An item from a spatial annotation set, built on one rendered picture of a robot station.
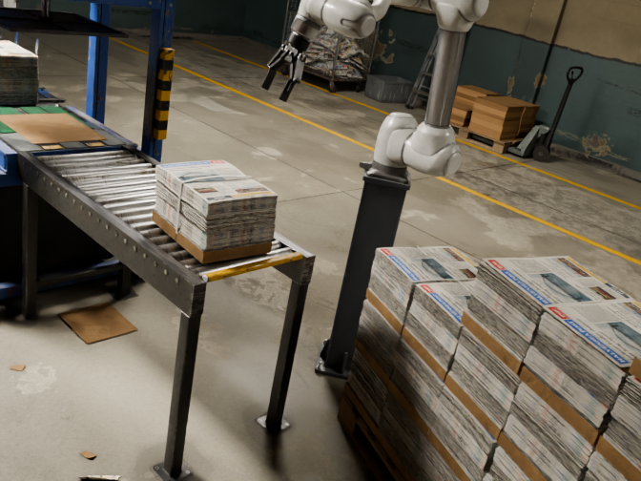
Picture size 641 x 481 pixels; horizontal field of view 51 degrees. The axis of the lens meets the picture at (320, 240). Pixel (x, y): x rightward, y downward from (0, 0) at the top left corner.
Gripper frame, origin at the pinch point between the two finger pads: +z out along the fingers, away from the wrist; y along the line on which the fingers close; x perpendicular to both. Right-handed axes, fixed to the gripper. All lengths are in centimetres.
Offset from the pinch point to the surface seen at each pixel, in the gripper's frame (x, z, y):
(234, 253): -4, 55, -16
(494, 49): -584, -146, 475
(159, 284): 15, 74, -13
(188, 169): 9.7, 39.3, 13.8
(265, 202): -8.2, 34.9, -13.3
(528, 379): -46, 34, -110
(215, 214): 10.0, 43.3, -16.2
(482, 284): -47, 20, -80
